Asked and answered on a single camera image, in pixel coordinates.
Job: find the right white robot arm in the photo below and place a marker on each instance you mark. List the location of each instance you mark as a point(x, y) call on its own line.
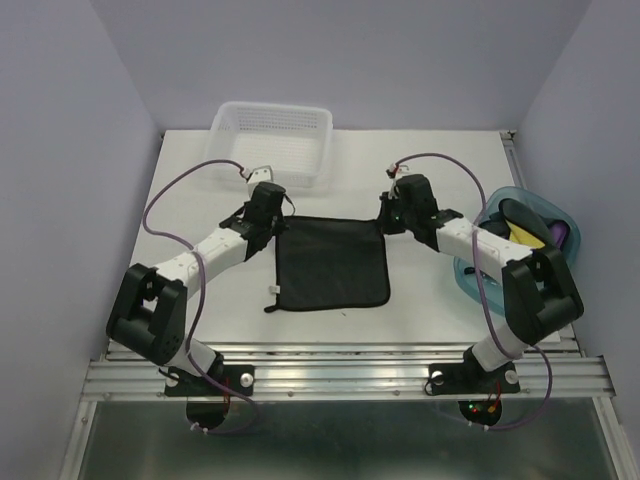
point(540, 296)

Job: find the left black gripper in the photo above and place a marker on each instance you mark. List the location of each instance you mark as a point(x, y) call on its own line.
point(280, 225)

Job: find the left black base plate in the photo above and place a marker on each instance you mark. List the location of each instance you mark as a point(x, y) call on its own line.
point(208, 408)

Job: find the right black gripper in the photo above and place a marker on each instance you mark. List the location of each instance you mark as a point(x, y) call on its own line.
point(385, 225)

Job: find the translucent blue plastic bin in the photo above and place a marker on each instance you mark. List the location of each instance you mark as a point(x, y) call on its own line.
point(492, 221)

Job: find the purple towel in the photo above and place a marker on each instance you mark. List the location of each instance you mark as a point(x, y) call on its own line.
point(560, 232)

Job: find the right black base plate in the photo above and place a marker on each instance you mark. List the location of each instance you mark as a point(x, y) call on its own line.
point(480, 392)

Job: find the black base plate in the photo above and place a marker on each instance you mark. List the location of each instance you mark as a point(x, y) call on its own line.
point(208, 408)
point(480, 392)

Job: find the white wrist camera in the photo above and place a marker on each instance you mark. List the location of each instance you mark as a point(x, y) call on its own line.
point(390, 195)
point(255, 176)

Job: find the blue black towel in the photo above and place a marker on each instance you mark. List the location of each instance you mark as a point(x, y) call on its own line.
point(328, 264)

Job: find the aluminium mounting rail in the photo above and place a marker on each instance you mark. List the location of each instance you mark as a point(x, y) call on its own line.
point(341, 371)

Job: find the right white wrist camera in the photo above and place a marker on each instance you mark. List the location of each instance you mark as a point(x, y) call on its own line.
point(390, 195)

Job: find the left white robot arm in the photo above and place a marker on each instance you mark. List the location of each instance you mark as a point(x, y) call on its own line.
point(149, 312)

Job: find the white perforated plastic basket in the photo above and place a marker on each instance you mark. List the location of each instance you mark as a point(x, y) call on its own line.
point(293, 140)

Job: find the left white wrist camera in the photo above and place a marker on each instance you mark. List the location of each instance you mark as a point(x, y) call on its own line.
point(255, 176)

